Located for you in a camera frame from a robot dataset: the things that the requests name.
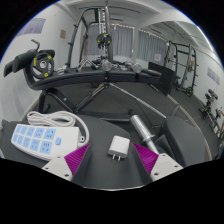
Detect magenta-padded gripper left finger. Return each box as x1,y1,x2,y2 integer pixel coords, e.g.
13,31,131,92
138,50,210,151
41,143,93,186

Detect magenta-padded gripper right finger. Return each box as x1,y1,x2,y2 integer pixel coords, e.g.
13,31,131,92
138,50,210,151
131,143,184,186

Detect white charger block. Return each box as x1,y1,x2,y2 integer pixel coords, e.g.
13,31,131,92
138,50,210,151
107,134,132,161

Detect black bench seat pad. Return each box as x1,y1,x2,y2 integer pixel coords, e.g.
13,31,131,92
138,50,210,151
156,115,210,168

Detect silver barbell sleeve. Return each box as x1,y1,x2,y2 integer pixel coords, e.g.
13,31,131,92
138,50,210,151
129,114,160,155

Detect black padded gym bench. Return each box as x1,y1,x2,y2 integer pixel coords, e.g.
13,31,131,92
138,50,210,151
0,114,154,190

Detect thin steel bar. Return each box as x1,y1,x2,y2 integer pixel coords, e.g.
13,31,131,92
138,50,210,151
109,83,168,119

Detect black dumbbell stand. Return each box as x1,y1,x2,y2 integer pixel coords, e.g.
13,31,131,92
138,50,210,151
199,88,224,134

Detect black plyo box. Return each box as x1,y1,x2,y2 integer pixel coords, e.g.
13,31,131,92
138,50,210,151
148,61,176,96

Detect black bench with roller pads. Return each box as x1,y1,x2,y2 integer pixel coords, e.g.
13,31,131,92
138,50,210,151
3,49,163,113

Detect black weight plate yellow marks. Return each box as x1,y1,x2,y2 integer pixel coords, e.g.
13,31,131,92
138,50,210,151
29,49,56,80

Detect black squat rack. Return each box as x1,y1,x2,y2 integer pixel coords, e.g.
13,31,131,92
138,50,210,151
166,40,198,98

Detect chrome dumbbell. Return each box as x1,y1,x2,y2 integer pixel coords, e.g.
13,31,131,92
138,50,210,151
130,62,143,74
100,59,114,73

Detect narrow grey curtain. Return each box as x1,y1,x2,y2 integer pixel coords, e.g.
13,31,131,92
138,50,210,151
137,29,168,63

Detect black weight plate on rack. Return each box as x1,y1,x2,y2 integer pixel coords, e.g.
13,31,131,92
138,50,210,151
96,32,111,48

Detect wide grey curtain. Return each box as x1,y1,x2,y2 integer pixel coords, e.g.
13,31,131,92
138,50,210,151
86,23,135,58

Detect ceiling light strip by mirror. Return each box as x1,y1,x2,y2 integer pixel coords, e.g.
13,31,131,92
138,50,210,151
196,24,214,51

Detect white power strip cable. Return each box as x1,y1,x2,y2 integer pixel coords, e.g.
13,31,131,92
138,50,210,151
26,110,90,149

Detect small purple wall poster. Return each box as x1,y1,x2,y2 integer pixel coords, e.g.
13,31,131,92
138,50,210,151
207,67,221,86

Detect large purple wall poster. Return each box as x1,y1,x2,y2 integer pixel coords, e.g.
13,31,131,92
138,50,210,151
21,17,47,35

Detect black cable machine rack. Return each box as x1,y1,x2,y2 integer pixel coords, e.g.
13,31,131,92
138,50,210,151
65,6,114,70

